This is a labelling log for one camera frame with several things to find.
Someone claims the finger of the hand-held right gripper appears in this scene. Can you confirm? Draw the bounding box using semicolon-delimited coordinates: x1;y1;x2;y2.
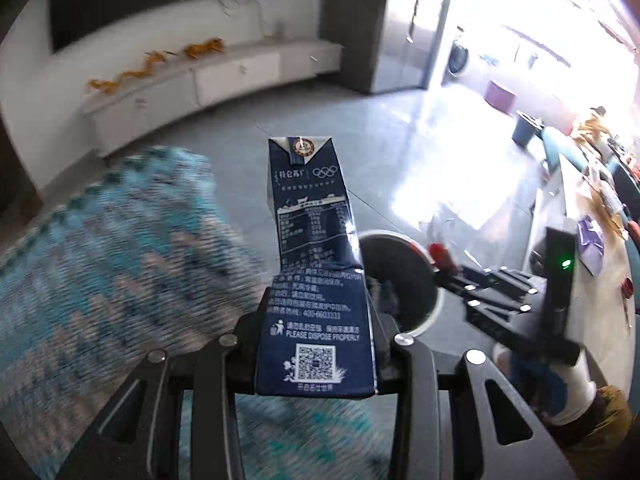
435;267;538;293
462;294;538;317

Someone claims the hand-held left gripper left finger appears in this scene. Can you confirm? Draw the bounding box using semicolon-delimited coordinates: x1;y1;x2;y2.
55;305;266;480

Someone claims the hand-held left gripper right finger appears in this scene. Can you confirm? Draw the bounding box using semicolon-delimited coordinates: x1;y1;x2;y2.
367;292;576;480

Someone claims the clear plastic package red handle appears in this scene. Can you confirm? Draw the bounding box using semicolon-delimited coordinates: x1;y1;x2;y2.
427;207;488;273

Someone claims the round white trash bin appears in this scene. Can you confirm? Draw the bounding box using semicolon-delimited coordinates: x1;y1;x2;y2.
359;230;445;337

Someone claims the dark blue milk carton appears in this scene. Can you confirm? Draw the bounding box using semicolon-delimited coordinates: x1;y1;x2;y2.
255;135;378;401

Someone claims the purple cloth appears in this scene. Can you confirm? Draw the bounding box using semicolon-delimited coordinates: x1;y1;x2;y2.
575;215;608;276

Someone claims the long wooden table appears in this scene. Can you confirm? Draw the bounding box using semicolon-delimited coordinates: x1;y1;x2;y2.
522;152;640;321

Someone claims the person's mustard clothing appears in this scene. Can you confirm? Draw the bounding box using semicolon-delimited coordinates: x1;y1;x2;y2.
545;385;638;480

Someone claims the teal zigzag blanket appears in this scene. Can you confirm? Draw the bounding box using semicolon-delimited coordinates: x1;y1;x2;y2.
0;146;396;480

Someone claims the teal chair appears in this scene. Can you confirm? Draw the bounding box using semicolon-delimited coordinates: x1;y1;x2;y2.
542;125;576;173

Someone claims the blue bin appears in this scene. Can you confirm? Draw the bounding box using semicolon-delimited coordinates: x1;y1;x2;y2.
511;112;543;148

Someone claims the purple stool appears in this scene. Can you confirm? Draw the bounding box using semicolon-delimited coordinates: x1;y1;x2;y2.
485;80;518;113

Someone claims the white washing machine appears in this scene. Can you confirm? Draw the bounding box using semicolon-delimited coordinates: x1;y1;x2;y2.
446;35;473;81

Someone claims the white TV cabinet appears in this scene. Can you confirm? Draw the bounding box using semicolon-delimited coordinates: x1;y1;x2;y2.
82;39;343;158

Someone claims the gold dragon ornament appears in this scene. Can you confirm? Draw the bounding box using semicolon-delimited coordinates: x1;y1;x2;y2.
87;50;168;93

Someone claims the gold tiger ornament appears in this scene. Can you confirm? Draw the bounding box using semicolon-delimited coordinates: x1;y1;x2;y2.
182;37;226;58

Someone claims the wall-mounted black television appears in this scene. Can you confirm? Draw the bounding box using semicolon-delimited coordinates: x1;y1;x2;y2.
50;0;292;53

